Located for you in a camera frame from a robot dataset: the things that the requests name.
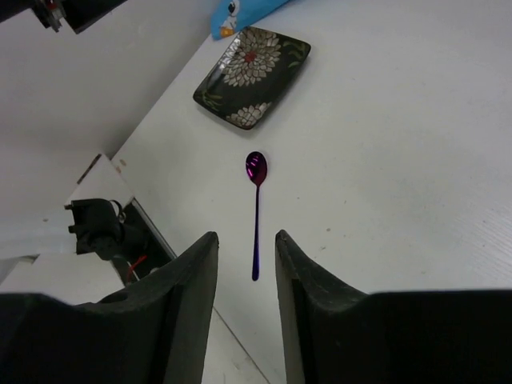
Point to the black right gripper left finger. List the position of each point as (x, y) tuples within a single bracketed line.
[(155, 330)]

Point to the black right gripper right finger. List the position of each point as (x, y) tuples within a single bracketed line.
[(314, 307)]

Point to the purple metallic spoon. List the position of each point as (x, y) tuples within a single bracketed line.
[(256, 169)]

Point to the black floral square plate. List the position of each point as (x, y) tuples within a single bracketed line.
[(250, 77)]

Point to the blue cartoon print cloth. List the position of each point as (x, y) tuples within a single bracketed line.
[(232, 16)]

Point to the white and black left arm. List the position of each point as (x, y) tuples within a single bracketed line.
[(99, 227)]

